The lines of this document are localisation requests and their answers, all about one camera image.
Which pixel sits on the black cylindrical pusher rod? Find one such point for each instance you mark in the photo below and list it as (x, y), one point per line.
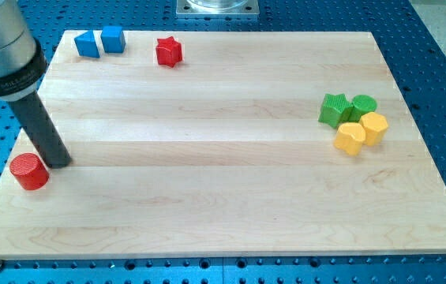
(40, 129)

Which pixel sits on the red cylinder block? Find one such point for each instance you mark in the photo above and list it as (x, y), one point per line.
(29, 171)

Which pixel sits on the blue triangle block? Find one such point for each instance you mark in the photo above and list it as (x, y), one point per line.
(86, 45)

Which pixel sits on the blue cube block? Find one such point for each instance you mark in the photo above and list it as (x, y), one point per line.
(113, 39)

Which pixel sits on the red star block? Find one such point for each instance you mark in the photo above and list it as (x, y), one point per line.
(168, 51)

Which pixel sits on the wooden board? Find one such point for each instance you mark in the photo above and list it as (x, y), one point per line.
(223, 155)

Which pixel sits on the green star block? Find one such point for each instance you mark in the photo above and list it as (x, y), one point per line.
(335, 109)

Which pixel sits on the yellow heart block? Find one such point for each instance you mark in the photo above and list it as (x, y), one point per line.
(350, 137)

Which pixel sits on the green cylinder block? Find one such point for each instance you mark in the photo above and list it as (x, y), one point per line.
(362, 104)

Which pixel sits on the yellow hexagon block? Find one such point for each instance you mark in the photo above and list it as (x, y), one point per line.
(375, 126)

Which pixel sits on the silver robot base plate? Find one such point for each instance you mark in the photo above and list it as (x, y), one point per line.
(217, 7)

